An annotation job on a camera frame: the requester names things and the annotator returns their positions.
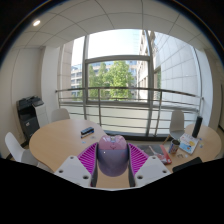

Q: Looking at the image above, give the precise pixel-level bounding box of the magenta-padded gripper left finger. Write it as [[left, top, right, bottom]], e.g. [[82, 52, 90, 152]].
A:
[[53, 143, 100, 188]]

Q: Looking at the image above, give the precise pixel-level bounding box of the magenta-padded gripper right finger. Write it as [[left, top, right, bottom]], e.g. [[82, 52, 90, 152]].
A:
[[127, 143, 172, 188]]

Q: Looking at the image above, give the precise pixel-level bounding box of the lilac and pink computer mouse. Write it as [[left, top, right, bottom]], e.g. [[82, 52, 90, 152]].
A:
[[96, 134, 130, 178]]

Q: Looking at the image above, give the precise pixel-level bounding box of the small printed plant pot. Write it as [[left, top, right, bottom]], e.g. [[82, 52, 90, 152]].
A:
[[168, 139, 181, 155]]

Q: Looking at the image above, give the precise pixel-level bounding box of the small black box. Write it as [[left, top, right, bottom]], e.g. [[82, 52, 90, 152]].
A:
[[80, 126, 95, 139]]

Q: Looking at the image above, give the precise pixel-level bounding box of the light blue illustrated booklet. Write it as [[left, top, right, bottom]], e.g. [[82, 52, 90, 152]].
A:
[[178, 133, 200, 156]]

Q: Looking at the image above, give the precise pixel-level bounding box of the white chair with wooden legs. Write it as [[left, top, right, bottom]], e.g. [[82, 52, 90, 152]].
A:
[[4, 131, 39, 167]]

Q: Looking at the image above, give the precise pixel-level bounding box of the black cylinder speaker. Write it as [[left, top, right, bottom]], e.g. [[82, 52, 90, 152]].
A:
[[191, 115, 204, 139]]

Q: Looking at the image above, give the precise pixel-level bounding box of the black and white office printer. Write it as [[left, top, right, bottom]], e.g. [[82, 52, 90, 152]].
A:
[[16, 95, 49, 143]]

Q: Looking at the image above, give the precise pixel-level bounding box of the grey metal balcony railing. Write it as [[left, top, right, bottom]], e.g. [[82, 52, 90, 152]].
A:
[[55, 87, 204, 138]]

